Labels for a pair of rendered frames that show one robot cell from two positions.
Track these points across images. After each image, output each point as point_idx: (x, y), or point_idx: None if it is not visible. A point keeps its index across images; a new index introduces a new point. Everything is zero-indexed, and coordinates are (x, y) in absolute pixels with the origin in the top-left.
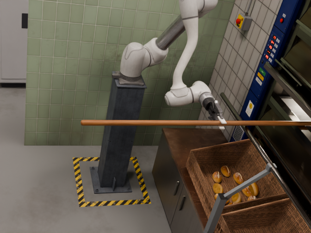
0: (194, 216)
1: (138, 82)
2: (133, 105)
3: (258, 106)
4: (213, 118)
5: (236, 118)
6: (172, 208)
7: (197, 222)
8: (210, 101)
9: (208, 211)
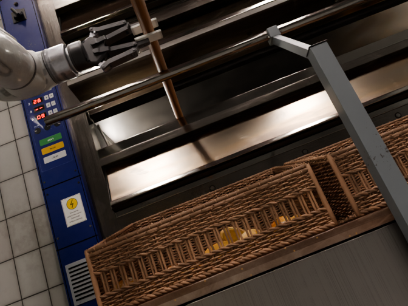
0: (294, 286)
1: None
2: None
3: (86, 187)
4: (120, 48)
5: (132, 84)
6: None
7: (320, 270)
8: (81, 42)
9: (296, 223)
